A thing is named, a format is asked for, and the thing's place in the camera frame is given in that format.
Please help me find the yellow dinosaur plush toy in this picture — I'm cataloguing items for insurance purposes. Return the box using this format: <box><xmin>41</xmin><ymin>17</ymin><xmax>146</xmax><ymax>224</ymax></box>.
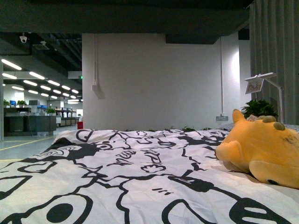
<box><xmin>215</xmin><ymin>109</ymin><xmax>299</xmax><ymax>189</ymax></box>

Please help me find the black and white patterned duvet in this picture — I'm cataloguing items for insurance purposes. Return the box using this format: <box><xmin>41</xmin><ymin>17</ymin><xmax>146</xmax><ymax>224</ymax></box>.
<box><xmin>0</xmin><ymin>129</ymin><xmax>299</xmax><ymax>224</ymax></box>

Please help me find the red bin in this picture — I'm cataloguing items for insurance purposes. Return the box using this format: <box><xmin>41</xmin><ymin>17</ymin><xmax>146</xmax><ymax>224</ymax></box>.
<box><xmin>77</xmin><ymin>121</ymin><xmax>83</xmax><ymax>129</ymax></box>

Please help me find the green potted plant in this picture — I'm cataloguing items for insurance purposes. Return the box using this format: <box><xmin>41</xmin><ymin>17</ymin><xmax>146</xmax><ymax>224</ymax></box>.
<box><xmin>241</xmin><ymin>99</ymin><xmax>278</xmax><ymax>121</ymax></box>

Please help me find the small picture card on lamp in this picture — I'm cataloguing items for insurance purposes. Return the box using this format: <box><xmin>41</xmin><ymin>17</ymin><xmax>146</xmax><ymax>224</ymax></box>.
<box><xmin>245</xmin><ymin>78</ymin><xmax>264</xmax><ymax>94</ymax></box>

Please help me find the white desk lamp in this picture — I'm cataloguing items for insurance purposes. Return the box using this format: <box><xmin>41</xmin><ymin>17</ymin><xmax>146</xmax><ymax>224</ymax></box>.
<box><xmin>244</xmin><ymin>72</ymin><xmax>285</xmax><ymax>123</ymax></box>

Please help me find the dark office counter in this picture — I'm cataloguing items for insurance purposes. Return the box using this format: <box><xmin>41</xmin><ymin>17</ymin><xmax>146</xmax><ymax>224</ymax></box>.
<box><xmin>4</xmin><ymin>116</ymin><xmax>57</xmax><ymax>137</ymax></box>

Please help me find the checkered grey pillow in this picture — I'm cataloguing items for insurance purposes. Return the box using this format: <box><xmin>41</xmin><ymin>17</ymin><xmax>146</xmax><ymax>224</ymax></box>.
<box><xmin>217</xmin><ymin>123</ymin><xmax>299</xmax><ymax>132</ymax></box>

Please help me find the grey curtain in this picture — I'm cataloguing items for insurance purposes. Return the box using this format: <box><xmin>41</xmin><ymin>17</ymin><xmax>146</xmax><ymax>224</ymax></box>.
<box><xmin>249</xmin><ymin>0</ymin><xmax>299</xmax><ymax>125</ymax></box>

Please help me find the white wall socket box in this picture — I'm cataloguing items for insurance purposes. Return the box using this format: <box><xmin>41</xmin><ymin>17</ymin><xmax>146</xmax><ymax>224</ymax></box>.
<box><xmin>92</xmin><ymin>84</ymin><xmax>98</xmax><ymax>91</ymax></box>

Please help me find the grey wall outlet strip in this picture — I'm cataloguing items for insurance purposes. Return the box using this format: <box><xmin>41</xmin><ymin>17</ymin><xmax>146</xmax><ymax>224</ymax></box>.
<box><xmin>216</xmin><ymin>116</ymin><xmax>228</xmax><ymax>121</ymax></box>

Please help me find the white ceiling security camera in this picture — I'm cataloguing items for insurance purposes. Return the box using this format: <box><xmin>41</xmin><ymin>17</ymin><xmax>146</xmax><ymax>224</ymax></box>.
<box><xmin>20</xmin><ymin>35</ymin><xmax>28</xmax><ymax>43</ymax></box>

